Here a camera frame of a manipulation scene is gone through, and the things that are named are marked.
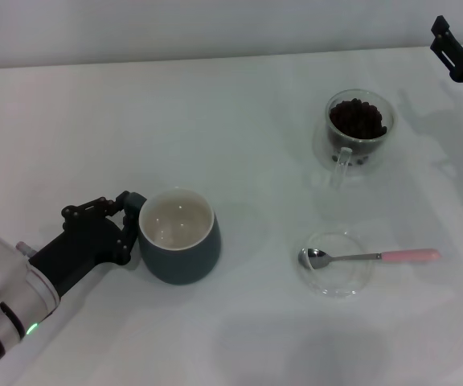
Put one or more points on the small clear glass dish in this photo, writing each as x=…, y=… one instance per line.
x=336, y=281

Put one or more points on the dark green ceramic mug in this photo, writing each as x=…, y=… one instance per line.
x=183, y=261

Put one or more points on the coffee beans pile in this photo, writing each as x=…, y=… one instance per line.
x=356, y=118

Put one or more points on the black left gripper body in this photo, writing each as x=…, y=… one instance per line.
x=79, y=253

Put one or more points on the double-walled glass cup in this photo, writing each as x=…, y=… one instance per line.
x=340, y=169

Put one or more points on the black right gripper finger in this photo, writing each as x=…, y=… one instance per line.
x=443, y=24
x=445, y=56

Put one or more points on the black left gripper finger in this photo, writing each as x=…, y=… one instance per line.
x=129, y=237
x=91, y=209

